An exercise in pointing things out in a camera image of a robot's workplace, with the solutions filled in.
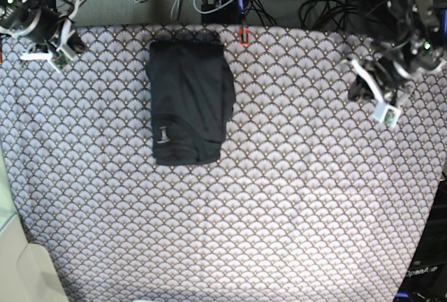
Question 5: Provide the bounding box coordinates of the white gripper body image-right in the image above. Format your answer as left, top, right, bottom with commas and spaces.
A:
345, 57, 412, 127

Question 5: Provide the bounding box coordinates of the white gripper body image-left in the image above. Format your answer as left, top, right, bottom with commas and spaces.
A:
19, 0, 88, 73

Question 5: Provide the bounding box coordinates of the dark grey T-shirt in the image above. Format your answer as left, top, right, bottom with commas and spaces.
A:
145, 41, 236, 166

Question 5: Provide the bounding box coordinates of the blue clamp right edge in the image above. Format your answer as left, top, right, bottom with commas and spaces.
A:
439, 4, 447, 40

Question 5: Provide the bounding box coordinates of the fan-patterned table cloth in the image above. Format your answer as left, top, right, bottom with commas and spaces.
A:
1, 25, 446, 301

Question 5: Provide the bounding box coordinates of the red table clamp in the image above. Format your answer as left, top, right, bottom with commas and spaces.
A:
238, 26, 249, 47

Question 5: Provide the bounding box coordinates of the black OpenArm case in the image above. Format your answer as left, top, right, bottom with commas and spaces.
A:
394, 180, 446, 301

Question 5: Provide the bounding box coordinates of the beige plastic bin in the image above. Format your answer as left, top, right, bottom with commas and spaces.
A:
1, 158, 68, 301

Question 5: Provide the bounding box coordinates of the black cable bundle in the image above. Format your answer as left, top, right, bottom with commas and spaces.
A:
244, 0, 364, 32

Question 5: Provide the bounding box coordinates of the blue clamp handle centre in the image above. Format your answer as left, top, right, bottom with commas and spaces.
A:
237, 0, 244, 24

